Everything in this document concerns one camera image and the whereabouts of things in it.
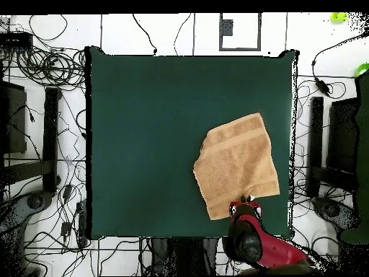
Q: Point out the small dark grey square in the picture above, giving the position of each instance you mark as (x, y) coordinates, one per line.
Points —
(227, 27)

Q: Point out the tan terry towel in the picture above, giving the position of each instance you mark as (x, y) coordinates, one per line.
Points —
(236, 164)

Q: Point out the black flat panel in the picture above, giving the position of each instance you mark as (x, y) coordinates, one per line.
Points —
(343, 135)

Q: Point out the dark green cloth cover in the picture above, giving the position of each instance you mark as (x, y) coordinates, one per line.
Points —
(363, 144)

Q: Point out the black square cabinet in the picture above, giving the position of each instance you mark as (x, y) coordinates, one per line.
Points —
(14, 121)

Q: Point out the grey square frame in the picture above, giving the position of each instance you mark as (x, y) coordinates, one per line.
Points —
(239, 49)

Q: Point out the black switch box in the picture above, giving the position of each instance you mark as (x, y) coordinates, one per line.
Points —
(15, 40)

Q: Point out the bright green round object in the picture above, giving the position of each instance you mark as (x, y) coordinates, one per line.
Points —
(339, 17)

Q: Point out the black power adapter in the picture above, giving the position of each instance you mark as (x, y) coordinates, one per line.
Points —
(65, 228)
(67, 192)

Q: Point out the dark grey stand base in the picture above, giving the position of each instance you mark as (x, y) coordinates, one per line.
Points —
(334, 210)
(34, 202)

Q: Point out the black power strip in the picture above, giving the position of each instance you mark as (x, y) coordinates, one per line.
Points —
(83, 230)

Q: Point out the black horizontal beam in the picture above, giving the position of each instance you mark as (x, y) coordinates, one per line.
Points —
(26, 171)
(331, 177)

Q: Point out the black upright bar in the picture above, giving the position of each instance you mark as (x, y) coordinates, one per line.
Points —
(316, 129)
(52, 138)

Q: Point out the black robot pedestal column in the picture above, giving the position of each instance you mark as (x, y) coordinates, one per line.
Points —
(184, 254)

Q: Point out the dark green table cloth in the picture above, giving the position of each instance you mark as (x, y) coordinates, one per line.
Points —
(129, 115)

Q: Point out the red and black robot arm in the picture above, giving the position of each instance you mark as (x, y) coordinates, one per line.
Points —
(274, 248)

